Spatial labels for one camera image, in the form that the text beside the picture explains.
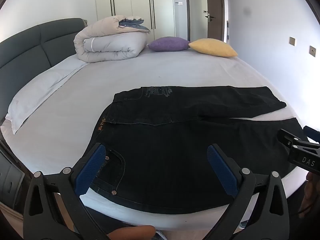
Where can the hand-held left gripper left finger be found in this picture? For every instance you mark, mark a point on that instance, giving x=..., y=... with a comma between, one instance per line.
x=91, y=170

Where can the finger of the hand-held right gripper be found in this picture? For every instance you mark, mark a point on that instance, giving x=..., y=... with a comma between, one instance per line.
x=312, y=132
x=287, y=138

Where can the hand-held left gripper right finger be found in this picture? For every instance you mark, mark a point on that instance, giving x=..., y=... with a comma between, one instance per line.
x=222, y=172

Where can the black pants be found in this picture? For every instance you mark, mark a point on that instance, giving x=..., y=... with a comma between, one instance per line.
x=175, y=140

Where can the person's right hand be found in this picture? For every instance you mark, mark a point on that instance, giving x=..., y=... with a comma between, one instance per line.
x=313, y=192

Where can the grey nightstand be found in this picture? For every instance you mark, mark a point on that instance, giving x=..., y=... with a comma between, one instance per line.
x=11, y=177

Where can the white pillow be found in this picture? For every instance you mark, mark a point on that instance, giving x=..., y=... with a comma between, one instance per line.
x=32, y=97

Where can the yellow cushion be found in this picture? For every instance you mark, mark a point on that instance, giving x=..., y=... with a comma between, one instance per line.
x=213, y=47

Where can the folded beige duvet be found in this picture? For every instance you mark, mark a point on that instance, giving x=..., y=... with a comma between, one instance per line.
x=110, y=42

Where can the grey padded headboard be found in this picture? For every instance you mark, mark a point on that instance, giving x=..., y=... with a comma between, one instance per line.
x=25, y=52

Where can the purple cushion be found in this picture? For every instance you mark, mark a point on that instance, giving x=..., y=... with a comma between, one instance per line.
x=168, y=43

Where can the brown wooden door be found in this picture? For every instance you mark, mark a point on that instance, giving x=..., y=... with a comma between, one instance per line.
x=215, y=7

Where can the blue grey cloth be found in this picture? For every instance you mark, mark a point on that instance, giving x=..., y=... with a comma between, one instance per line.
x=133, y=24

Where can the white wardrobe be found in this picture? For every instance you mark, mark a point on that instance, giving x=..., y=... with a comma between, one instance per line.
x=135, y=5

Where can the brass wall switch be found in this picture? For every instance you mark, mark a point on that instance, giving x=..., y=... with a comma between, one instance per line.
x=292, y=41
x=312, y=51

